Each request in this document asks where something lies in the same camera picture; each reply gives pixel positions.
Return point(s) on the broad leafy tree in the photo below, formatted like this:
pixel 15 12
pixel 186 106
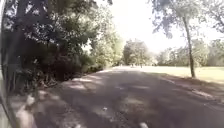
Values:
pixel 136 53

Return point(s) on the grey paved path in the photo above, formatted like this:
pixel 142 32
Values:
pixel 126 100

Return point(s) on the dense wood of trees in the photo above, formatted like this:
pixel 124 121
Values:
pixel 50 46

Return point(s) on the robot's own part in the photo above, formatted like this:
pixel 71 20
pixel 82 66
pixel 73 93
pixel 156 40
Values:
pixel 143 125

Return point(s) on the tall tree with bare trunk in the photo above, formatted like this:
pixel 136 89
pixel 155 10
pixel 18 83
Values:
pixel 190 56

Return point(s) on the distant row of trees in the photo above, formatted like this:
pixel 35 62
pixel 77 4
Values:
pixel 203 55

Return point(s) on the grass field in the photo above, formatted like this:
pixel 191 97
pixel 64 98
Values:
pixel 206 72

